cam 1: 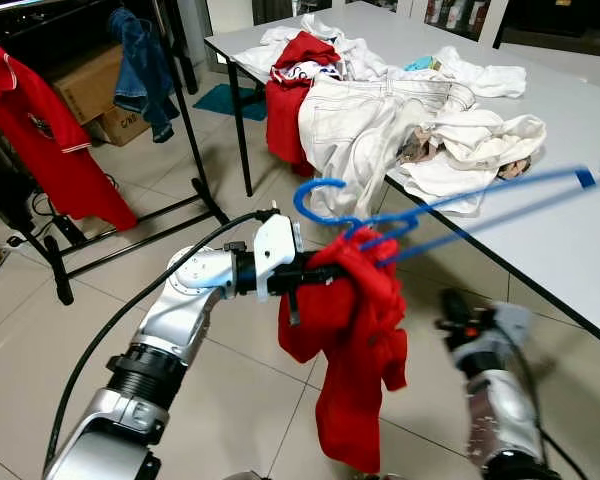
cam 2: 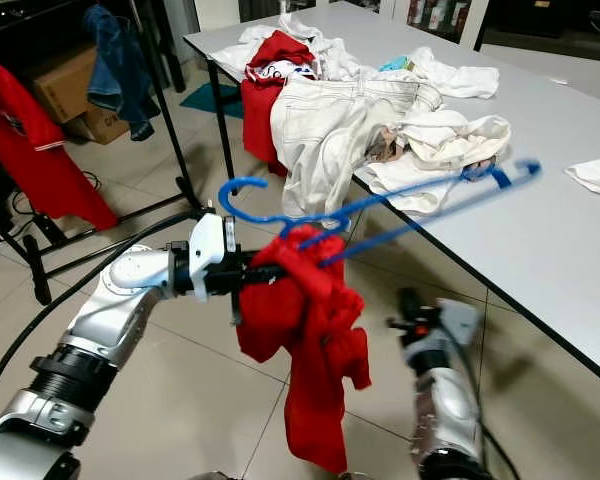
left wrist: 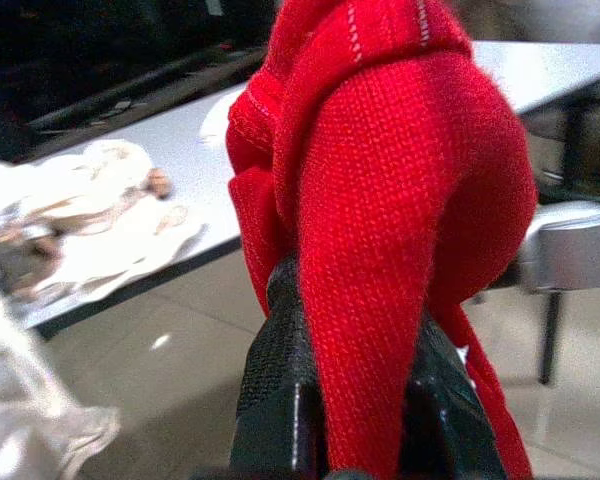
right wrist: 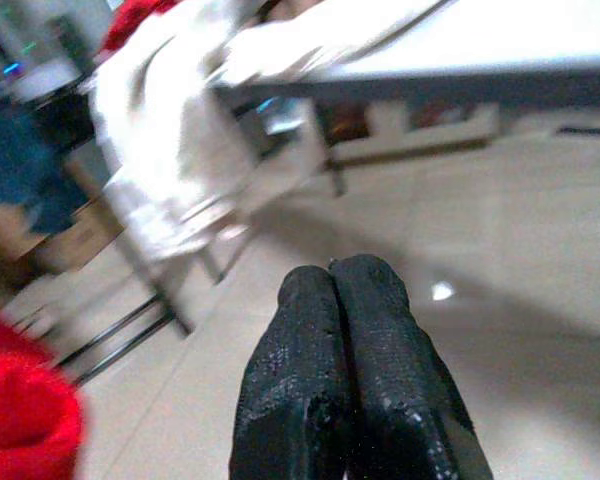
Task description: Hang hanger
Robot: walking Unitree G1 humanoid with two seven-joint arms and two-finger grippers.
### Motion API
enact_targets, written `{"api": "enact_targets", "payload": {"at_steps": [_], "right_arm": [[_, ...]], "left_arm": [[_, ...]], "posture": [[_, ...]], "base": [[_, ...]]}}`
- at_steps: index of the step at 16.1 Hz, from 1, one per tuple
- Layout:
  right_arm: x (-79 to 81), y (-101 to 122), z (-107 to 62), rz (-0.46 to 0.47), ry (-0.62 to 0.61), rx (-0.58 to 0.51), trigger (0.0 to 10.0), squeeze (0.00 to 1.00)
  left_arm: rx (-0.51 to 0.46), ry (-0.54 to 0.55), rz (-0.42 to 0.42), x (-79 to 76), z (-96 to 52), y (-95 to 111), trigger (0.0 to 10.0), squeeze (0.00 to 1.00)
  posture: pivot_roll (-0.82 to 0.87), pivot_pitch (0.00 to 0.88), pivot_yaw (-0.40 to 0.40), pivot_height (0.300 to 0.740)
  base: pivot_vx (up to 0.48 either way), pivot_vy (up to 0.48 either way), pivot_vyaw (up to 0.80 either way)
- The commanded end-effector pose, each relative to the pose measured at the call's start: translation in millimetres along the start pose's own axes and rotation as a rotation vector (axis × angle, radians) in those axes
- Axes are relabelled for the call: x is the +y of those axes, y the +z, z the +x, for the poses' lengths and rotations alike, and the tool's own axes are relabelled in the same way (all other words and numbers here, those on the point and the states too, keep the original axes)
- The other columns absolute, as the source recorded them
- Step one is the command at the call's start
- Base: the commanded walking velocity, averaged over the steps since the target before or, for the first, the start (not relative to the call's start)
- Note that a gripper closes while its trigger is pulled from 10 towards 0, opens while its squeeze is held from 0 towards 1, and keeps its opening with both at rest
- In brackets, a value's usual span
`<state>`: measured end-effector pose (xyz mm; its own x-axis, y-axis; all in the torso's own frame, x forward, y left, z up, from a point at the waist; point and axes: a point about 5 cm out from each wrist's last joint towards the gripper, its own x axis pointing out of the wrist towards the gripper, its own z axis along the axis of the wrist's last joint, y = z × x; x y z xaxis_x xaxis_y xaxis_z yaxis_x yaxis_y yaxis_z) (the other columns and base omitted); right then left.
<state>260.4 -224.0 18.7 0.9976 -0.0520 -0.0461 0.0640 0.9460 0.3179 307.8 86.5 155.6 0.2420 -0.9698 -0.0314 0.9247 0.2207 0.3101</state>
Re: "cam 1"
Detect blue plastic hanger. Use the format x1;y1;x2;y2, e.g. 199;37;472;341
292;159;600;267

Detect white shirt tan sleeves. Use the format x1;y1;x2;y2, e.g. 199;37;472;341
387;108;550;217

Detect beige jeans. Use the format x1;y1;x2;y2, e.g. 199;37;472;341
297;75;479;220

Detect red jersey white print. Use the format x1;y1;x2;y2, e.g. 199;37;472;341
264;30;344;180

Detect white rumpled clothes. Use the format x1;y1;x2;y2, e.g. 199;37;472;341
229;15;392;87

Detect teal cloth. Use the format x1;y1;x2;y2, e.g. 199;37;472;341
404;54;444;74

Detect white t-shirt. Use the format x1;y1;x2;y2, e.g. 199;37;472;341
434;47;529;102

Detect blue denim garment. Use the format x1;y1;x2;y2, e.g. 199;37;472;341
107;8;182;145

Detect red shirt white trim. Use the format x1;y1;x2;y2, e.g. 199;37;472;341
0;44;140;232

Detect brown cardboard box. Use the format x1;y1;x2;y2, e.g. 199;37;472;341
44;44;152;150

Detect white TV cabinet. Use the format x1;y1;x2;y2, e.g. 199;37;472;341
408;0;600;63

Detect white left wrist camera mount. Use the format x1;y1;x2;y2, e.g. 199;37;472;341
251;212;302;302

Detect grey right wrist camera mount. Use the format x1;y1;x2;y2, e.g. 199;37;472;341
483;300;537;362

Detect black clothes rack silver rail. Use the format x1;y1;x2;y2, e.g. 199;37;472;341
0;0;232;307

